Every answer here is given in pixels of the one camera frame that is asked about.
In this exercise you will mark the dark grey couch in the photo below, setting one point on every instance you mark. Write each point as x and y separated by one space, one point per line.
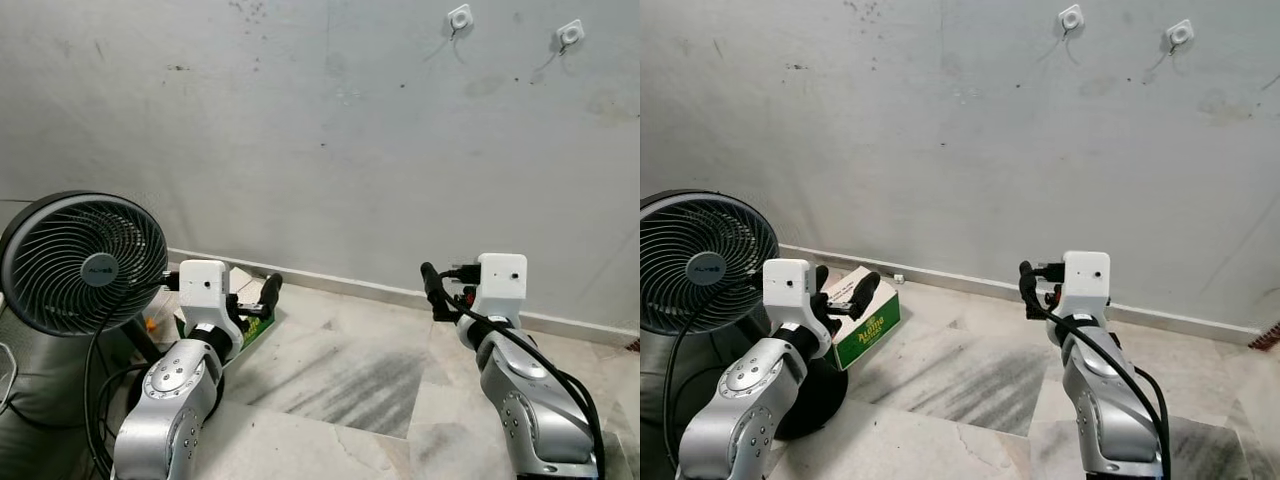
40 440
690 370

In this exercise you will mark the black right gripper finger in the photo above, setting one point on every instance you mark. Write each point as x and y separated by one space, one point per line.
434 290
1031 288

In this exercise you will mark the small orange object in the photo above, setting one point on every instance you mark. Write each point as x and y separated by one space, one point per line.
155 325

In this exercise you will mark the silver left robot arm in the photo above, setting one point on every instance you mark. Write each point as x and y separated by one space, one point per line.
170 400
740 400

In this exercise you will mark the black round floor fan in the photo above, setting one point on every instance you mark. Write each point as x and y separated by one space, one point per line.
705 268
80 265

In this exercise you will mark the green white cardboard box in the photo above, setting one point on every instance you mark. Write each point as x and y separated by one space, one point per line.
870 335
258 330

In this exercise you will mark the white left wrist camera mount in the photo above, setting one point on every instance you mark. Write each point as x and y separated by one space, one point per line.
203 285
790 285

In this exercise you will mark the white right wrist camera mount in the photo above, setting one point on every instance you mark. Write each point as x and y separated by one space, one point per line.
503 280
1087 278

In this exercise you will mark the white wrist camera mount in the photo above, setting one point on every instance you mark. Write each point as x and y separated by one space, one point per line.
203 285
790 285
1087 278
503 280

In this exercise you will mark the white adhesive wall hook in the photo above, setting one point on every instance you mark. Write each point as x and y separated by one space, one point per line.
460 17
1071 17
1180 33
571 33

